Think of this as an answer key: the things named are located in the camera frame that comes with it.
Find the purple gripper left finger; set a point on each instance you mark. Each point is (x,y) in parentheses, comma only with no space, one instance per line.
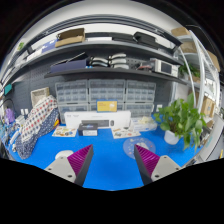
(74,167)

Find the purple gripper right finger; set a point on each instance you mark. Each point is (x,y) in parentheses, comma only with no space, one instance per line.
(153,167)

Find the round blue mouse pad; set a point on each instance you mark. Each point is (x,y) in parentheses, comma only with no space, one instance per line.
(140,145)

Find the blue table mat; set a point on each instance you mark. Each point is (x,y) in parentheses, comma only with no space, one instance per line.
(111,168)

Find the small black white box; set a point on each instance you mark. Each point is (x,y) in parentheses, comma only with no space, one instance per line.
(89,129)

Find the left sticker sheet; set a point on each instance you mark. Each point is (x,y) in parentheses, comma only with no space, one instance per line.
(63,131)

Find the sticker sheet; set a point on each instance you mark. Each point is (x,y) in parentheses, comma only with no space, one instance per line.
(63,131)
(125,132)

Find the white plastic container box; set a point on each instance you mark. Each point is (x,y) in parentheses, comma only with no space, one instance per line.
(144,124)

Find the right sticker sheet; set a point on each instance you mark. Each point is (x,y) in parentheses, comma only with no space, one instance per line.
(125,132)

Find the green potted plant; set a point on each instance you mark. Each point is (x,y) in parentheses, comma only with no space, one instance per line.
(183,120)

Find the patterned fabric bag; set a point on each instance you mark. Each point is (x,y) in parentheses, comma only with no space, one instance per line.
(40,121)

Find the long white keyboard box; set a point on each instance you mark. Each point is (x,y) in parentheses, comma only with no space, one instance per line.
(104,119)

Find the yellow card box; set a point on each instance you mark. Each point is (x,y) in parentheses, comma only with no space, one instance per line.
(106,106)

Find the left clear drawer cabinet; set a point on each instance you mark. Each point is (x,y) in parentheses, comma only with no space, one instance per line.
(72,96)

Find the clear drawer cabinet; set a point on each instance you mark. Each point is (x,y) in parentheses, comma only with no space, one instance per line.
(140,98)
(72,96)
(109,89)

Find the right clear drawer cabinet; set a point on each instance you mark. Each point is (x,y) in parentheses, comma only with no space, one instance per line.
(140,98)

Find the middle clear drawer cabinet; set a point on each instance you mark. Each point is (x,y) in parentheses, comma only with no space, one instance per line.
(109,89)

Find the white wicker basket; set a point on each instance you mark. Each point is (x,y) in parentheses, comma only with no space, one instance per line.
(38,94)

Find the white electronic instrument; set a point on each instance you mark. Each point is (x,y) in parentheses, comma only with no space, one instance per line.
(163,67)

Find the white metal rack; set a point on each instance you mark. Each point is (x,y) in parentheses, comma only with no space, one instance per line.
(198,57)

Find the dark blue flat box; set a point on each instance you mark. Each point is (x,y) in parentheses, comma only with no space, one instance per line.
(68,66)

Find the brown cardboard box on shelf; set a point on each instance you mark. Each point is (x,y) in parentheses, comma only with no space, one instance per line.
(69,37)

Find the grey wall shelf unit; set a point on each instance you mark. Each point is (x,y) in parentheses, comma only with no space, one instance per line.
(104,35)

